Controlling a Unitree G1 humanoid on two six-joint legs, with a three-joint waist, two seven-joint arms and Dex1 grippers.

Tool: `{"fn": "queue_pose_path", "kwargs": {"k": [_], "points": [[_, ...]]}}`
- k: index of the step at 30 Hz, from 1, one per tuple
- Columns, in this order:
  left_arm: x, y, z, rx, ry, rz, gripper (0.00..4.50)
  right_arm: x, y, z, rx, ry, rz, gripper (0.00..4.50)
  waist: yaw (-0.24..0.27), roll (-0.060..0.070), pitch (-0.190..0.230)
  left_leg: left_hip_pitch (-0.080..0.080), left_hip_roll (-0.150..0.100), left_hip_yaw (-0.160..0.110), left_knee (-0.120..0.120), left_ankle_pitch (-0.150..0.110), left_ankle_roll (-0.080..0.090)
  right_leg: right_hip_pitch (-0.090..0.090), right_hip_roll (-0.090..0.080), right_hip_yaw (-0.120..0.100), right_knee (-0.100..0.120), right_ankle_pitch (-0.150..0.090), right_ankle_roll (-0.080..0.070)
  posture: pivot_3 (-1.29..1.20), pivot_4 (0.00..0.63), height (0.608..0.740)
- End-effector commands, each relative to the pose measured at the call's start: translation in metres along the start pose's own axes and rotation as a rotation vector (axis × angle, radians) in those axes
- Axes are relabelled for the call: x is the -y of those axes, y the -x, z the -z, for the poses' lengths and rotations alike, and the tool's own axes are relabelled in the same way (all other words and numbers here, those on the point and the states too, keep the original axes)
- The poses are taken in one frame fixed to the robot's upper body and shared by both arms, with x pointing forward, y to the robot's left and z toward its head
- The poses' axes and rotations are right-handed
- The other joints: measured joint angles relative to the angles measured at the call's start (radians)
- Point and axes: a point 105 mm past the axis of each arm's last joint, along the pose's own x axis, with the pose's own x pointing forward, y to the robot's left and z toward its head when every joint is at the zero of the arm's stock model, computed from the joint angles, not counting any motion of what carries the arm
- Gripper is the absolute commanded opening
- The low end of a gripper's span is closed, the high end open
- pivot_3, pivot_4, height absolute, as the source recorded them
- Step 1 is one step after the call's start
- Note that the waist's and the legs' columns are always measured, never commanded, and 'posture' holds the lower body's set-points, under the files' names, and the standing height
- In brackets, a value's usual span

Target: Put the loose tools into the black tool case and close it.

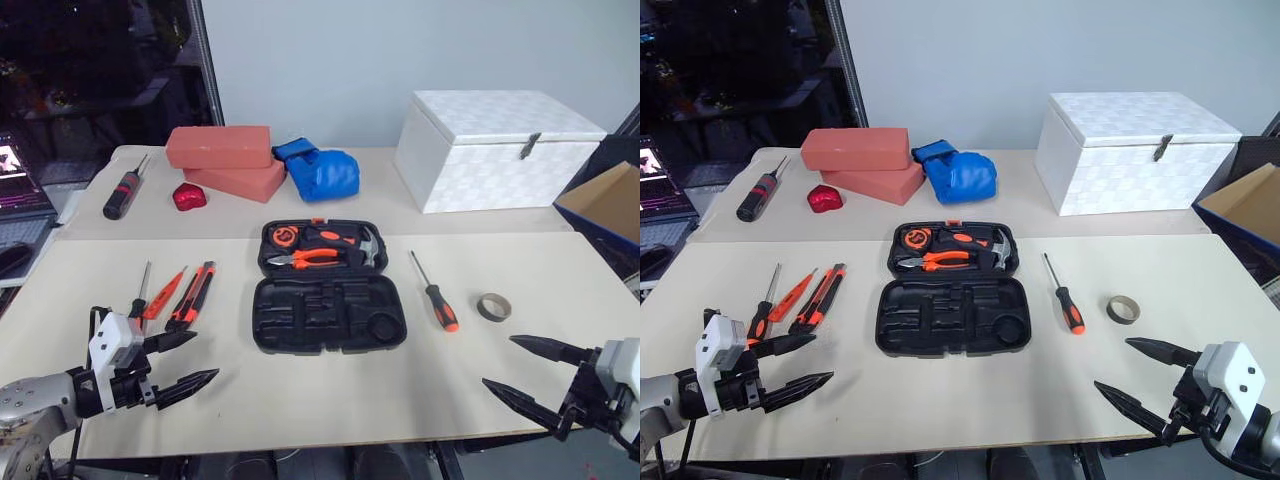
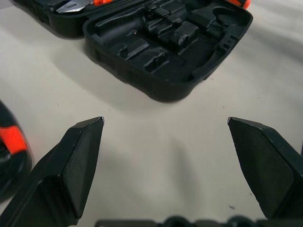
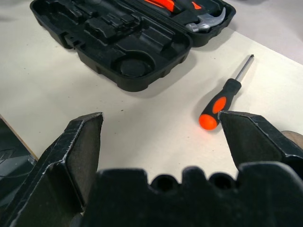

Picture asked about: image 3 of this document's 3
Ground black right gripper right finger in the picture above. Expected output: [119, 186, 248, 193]
[217, 110, 303, 176]

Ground brown round object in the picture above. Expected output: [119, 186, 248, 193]
[281, 130, 303, 149]

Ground orange black handled screwdriver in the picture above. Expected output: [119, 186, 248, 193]
[198, 54, 255, 130]

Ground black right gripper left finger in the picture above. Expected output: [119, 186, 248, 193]
[0, 112, 105, 227]

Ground orange handled pliers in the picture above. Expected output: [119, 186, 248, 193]
[144, 0, 176, 12]

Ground beige table mat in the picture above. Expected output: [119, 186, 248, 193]
[0, 0, 303, 187]

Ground dark glossy object beside table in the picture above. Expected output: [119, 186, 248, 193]
[0, 117, 38, 190]

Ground silver claw hammer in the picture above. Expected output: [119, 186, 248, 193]
[172, 0, 228, 34]

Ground black plastic case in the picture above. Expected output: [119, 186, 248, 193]
[29, 0, 237, 92]

